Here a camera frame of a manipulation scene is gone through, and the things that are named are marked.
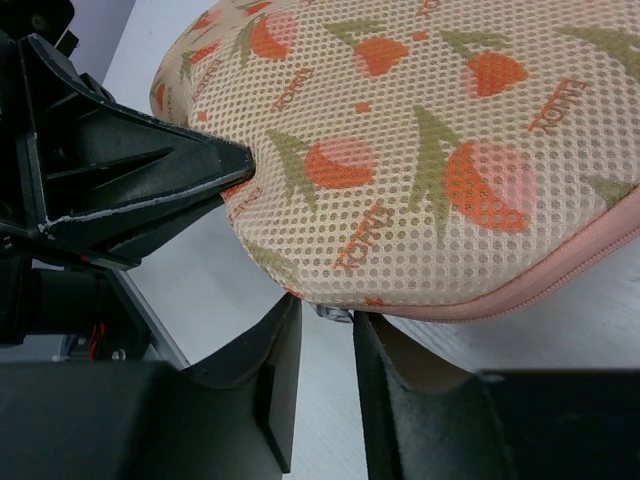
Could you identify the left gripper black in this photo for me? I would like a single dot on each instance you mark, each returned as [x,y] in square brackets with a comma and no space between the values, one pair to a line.
[87,182]

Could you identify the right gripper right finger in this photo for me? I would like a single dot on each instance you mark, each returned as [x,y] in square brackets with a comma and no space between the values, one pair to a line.
[425,418]

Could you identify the floral mesh laundry bag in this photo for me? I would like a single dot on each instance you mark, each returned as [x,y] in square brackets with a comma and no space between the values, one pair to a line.
[432,160]

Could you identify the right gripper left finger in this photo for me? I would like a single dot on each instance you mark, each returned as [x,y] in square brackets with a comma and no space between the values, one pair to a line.
[229,416]

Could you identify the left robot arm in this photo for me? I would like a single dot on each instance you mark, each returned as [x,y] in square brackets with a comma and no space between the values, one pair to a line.
[38,298]

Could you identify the aluminium front rail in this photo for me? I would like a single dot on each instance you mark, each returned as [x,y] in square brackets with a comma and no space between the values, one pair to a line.
[161,341]

